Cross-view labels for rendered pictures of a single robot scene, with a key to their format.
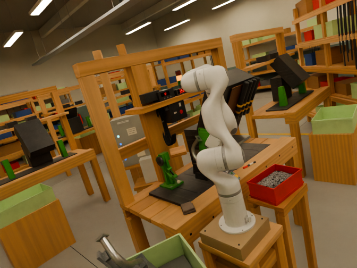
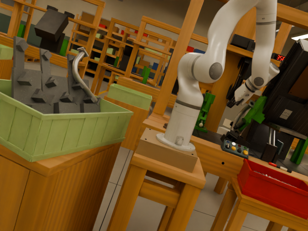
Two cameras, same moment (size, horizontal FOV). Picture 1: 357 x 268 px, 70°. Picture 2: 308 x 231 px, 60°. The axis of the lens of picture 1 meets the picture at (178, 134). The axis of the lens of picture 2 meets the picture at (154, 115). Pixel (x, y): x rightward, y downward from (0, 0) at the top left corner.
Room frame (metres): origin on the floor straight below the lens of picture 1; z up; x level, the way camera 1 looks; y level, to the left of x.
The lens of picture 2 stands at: (0.15, -0.87, 1.22)
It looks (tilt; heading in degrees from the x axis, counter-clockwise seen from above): 10 degrees down; 41
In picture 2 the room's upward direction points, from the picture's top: 19 degrees clockwise
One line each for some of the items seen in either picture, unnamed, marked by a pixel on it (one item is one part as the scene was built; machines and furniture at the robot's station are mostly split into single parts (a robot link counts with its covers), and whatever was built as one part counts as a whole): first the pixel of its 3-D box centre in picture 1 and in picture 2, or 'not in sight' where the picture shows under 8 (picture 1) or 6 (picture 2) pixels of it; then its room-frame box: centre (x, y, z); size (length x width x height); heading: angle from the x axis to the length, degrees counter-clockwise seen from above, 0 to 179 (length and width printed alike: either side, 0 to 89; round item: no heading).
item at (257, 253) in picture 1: (240, 236); (168, 160); (1.17, -0.18, 0.83); 0.32 x 0.32 x 0.04; 39
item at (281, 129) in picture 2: (224, 139); (280, 128); (1.98, -0.35, 1.11); 0.39 x 0.16 x 0.03; 38
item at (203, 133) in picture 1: (206, 140); (258, 111); (1.91, -0.20, 1.17); 0.13 x 0.12 x 0.20; 128
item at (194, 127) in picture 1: (206, 142); (269, 128); (2.18, -0.22, 1.07); 0.30 x 0.18 x 0.34; 128
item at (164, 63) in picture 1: (192, 86); not in sight; (8.01, -0.80, 1.14); 2.45 x 0.55 x 2.28; 132
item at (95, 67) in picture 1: (162, 53); (292, 16); (2.24, -0.04, 1.89); 1.50 x 0.09 x 0.09; 128
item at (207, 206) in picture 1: (244, 179); (258, 174); (1.79, -0.40, 0.82); 1.50 x 0.14 x 0.15; 128
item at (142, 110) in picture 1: (176, 97); (273, 65); (2.21, -0.06, 1.52); 0.90 x 0.25 x 0.04; 128
